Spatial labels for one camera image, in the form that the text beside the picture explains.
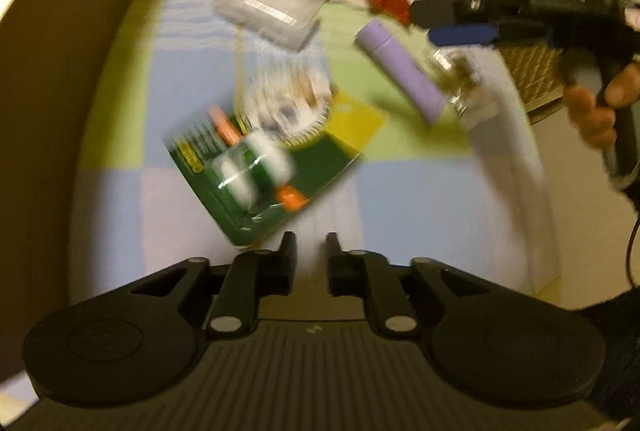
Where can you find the clear floss pick box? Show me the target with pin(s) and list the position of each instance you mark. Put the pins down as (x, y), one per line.
(287, 23)

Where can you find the purple cosmetic tube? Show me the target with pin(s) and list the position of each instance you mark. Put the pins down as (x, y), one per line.
(399, 65)

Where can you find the green mentholatum blister card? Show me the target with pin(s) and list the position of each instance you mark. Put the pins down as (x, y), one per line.
(290, 135)

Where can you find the woven chair cushion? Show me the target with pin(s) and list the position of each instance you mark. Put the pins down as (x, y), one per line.
(531, 68)

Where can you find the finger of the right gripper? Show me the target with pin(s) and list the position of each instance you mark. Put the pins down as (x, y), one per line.
(428, 14)
(463, 34)

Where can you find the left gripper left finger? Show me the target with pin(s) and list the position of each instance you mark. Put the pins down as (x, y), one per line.
(263, 271)

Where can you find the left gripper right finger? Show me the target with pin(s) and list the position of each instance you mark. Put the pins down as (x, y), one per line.
(358, 273)

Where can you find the brown cardboard storage box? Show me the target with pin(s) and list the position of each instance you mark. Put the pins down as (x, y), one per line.
(52, 55)

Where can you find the red snack packet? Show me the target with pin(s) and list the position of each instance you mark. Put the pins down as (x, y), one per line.
(396, 9)

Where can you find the cotton swab bag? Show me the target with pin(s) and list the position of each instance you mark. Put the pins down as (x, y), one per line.
(459, 78)

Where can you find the person right hand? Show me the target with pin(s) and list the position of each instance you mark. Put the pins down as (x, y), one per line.
(594, 122)

